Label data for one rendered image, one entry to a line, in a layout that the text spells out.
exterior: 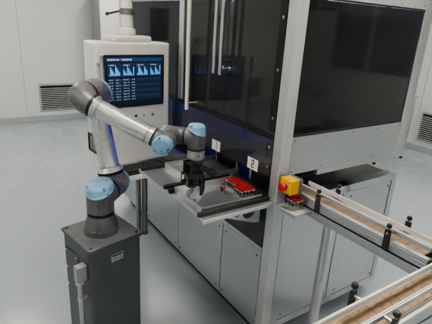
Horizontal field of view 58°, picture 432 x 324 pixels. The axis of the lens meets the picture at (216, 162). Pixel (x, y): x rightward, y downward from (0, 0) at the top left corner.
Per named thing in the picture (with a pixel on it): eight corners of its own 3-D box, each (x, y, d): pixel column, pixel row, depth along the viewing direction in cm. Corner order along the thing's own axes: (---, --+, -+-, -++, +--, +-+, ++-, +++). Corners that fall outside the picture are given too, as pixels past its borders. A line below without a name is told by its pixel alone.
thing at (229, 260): (211, 184, 431) (215, 106, 401) (371, 290, 270) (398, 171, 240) (123, 202, 377) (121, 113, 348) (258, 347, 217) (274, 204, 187)
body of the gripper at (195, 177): (180, 183, 173) (180, 157, 169) (197, 180, 177) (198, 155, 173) (188, 189, 167) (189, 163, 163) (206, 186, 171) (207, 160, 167)
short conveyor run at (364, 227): (288, 207, 194) (292, 177, 188) (310, 200, 202) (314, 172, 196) (420, 283, 140) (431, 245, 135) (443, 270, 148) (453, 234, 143)
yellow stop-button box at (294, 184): (290, 188, 187) (292, 173, 184) (301, 193, 181) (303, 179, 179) (278, 190, 183) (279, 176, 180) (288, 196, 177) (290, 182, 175)
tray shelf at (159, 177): (209, 160, 248) (209, 157, 247) (285, 202, 193) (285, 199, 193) (138, 171, 222) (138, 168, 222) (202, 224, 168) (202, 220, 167)
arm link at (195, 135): (188, 121, 168) (208, 123, 166) (188, 145, 171) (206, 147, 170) (184, 125, 160) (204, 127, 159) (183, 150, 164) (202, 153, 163)
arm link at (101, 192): (80, 214, 165) (78, 184, 161) (96, 200, 178) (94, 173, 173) (107, 218, 163) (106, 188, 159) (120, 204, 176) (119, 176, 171)
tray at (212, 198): (231, 181, 211) (231, 175, 209) (261, 200, 190) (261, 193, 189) (174, 193, 193) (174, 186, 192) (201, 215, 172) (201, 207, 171)
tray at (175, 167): (214, 159, 243) (214, 154, 242) (238, 173, 223) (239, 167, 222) (164, 167, 225) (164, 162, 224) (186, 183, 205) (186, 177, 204)
